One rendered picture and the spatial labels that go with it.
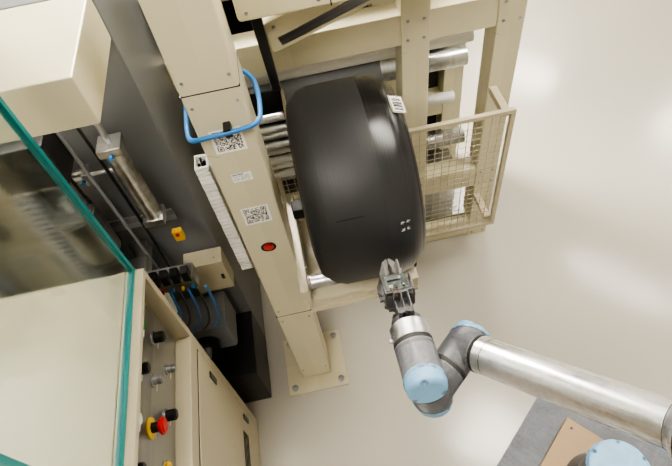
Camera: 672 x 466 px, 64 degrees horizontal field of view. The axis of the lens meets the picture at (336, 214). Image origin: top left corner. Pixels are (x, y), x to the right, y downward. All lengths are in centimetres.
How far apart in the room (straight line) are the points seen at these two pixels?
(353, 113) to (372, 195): 21
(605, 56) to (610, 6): 57
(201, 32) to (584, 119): 280
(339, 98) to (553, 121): 229
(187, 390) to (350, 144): 85
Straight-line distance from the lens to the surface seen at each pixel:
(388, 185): 131
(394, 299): 128
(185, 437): 164
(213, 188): 144
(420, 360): 119
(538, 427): 189
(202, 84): 120
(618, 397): 113
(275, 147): 188
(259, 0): 140
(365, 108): 137
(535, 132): 345
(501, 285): 277
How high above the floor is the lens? 238
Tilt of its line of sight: 52 degrees down
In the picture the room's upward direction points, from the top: 10 degrees counter-clockwise
